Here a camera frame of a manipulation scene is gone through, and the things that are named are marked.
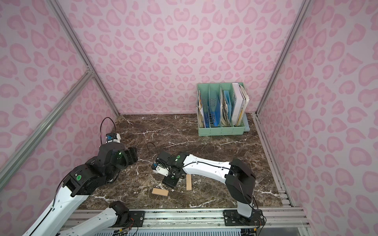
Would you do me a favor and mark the wooden block angled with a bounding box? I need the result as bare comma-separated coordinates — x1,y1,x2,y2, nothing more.
186,174,192,191

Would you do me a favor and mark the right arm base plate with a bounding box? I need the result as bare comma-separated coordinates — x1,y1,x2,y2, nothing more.
222,209,266,227

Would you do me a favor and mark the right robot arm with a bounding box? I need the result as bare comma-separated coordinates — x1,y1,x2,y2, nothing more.
151,151,256,218

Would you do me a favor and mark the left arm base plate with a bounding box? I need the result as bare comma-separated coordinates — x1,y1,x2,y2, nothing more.
112,210,146,228

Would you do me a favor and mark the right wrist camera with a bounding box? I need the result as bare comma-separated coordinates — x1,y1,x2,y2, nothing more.
151,162,169,177

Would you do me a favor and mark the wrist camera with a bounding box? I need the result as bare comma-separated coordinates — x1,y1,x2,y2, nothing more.
151,162,169,177
106,133,121,143

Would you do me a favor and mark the white book in organizer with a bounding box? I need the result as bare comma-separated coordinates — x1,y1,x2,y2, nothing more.
232,83,246,126

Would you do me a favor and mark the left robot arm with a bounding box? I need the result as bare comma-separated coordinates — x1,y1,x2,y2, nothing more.
24,142,138,236

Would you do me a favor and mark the blue folder in organizer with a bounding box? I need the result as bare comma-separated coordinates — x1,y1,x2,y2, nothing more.
209,92,221,127

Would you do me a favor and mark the wooden block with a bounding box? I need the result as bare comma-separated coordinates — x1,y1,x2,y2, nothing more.
152,188,169,197

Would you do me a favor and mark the aluminium front rail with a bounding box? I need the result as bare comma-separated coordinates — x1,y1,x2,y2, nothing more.
128,207,313,236

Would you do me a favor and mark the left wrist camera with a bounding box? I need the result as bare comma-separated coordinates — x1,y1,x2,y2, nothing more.
106,133,121,143

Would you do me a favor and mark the green file organizer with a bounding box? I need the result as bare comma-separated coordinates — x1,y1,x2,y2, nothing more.
196,83,245,136

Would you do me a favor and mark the light blue object behind organizer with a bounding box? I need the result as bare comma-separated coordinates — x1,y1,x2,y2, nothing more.
243,113,250,132

